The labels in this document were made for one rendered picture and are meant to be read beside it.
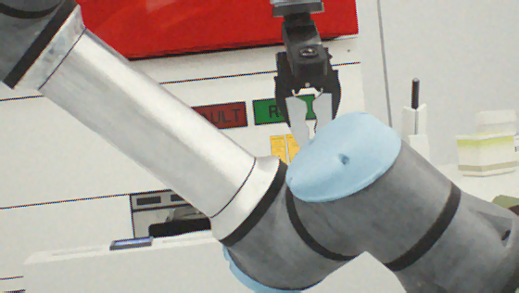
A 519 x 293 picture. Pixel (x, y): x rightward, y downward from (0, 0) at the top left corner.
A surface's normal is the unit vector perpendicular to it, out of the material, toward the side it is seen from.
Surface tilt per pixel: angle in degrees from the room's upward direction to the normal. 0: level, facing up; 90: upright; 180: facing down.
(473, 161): 90
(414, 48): 90
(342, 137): 41
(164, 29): 90
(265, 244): 115
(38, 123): 90
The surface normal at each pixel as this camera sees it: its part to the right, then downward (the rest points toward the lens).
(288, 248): -0.53, 0.41
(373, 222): -0.18, 0.48
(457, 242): 0.00, -0.17
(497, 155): 0.40, 0.00
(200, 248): 0.07, 0.04
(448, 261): -0.17, 0.03
